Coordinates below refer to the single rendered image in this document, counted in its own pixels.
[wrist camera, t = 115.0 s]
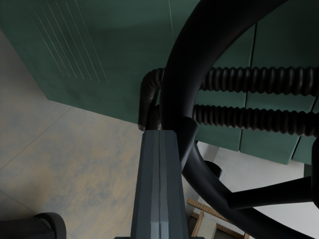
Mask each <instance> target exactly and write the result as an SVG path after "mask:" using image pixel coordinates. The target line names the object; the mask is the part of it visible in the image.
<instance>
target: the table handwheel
mask: <svg viewBox="0 0 319 239"><path fill-rule="evenodd" d="M287 1H289V0H200V1H199V3H198V4H197V5H196V7H195V8H194V10H193V11H192V13H191V14H190V16H189V17H188V19H187V21H186V22H185V24H184V26H183V28H182V30H181V32H180V33H179V35H178V38H177V40H176V42H175V44H174V46H173V48H172V50H171V53H170V55H169V58H168V61H167V65H166V68H165V71H164V75H163V80H162V84H161V90H160V100H159V112H160V121H161V127H162V130H169V129H170V128H171V127H172V126H173V125H174V124H176V123H177V121H178V120H179V119H180V118H181V117H190V118H192V115H193V108H194V104H195V100H196V97H197V93H198V91H199V89H200V86H201V84H202V82H203V80H204V78H205V77H206V75H207V74H208V72H209V71H210V69H211V68H212V67H213V65H214V64H215V63H216V61H217V60H218V59H219V58H220V56H221V55H222V54H223V53H224V52H225V51H226V50H227V49H228V48H229V47H230V46H231V45H232V44H233V43H234V42H235V41H236V40H237V39H238V38H239V37H240V36H241V35H242V34H243V33H245V32H246V31H247V30H248V29H249V28H251V27H252V26H253V25H254V24H256V23H257V22H258V21H260V20H261V19H262V18H264V17H265V16H266V15H268V14H269V13H271V12H272V11H274V10H275V9H276V8H278V7H279V6H280V5H282V4H284V3H286V2H287ZM181 174H182V175H183V176H184V178H185V179H186V181H187V182H188V183H189V184H190V185H191V187H192V188H193V189H194V190H195V191H196V192H197V193H198V195H199V196H200V197H201V198H202V199H203V200H204V201H205V202H206V203H208V204H209V205H210V206H211V207H212V208H213V209H214V210H215V211H217V212H218V213H219V214H220V215H222V216H223V217H224V218H225V219H227V220H228V221H229V222H231V223H232V224H233V225H235V226H236V227H238V228H239V229H241V230H242V231H244V232H245V233H247V234H248V235H250V236H251V237H253V238H255V239H316V238H313V237H311V236H308V235H306V234H303V233H301V232H299V231H296V230H294V229H292V228H290V227H288V226H286V225H283V224H281V223H279V222H278V221H276V220H274V219H272V218H270V217H268V216H266V215H265V214H263V213H261V212H260V211H258V210H256V209H255V208H254V207H259V206H266V205H276V204H289V203H302V202H314V204H315V205H316V207H317V208H318V209H319V136H318V137H317V138H316V140H315V141H314V143H313V145H312V152H311V176H307V177H303V178H299V179H295V180H291V181H287V182H283V183H279V184H274V185H269V186H266V187H261V188H255V189H250V190H244V191H239V192H231V191H230V190H229V189H228V188H227V187H226V186H225V185H223V184H222V182H221V181H220V180H219V179H218V178H217V177H216V176H215V175H214V174H213V172H212V171H211V170H210V168H209V167H208V166H207V164H206V163H205V161H204V160H203V158H202V156H201V154H200V152H199V150H198V148H197V145H196V142H195V140H194V142H193V146H192V148H191V151H190V153H189V155H188V158H187V161H186V163H185V166H184V168H183V171H182V172H181Z"/></svg>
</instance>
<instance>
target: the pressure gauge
mask: <svg viewBox="0 0 319 239"><path fill-rule="evenodd" d="M204 161H205V160H204ZM205 163H206V164H207V166H208V167H209V168H210V170H211V171H212V172H213V174H214V175H215V176H216V177H217V178H218V179H219V180H220V181H222V178H223V175H224V173H223V171H222V169H221V168H220V167H219V166H218V165H216V164H215V163H213V162H210V161H205Z"/></svg>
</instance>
